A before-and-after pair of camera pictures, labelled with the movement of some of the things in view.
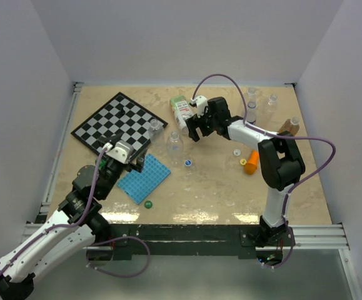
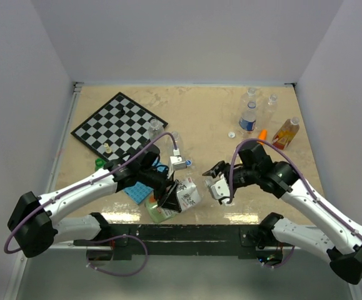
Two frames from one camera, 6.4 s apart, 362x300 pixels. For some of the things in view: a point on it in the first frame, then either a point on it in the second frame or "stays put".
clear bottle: x=174 y=147 stays put
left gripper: x=139 y=164 to x=172 y=201
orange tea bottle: x=291 y=125 stays put
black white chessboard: x=139 y=127 stays put
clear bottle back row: x=251 y=94 stays put
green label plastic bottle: x=182 y=110 to x=189 y=197
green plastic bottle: x=101 y=164 stays put
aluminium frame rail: x=62 y=148 stays put
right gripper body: x=206 y=124 to x=244 y=175
